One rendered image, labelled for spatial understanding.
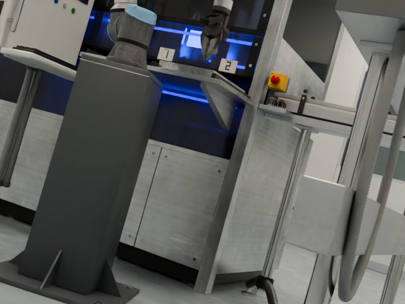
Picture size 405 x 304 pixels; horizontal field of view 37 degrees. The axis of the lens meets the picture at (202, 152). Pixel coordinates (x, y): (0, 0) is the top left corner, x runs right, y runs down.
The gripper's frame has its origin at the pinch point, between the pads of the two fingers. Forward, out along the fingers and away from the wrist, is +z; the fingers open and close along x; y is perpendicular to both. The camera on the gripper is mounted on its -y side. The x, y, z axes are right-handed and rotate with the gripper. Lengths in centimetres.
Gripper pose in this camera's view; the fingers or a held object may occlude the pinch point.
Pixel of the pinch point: (205, 55)
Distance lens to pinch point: 245.9
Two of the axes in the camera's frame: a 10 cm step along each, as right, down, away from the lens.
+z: -2.7, 9.6, -0.4
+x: -8.7, -2.3, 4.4
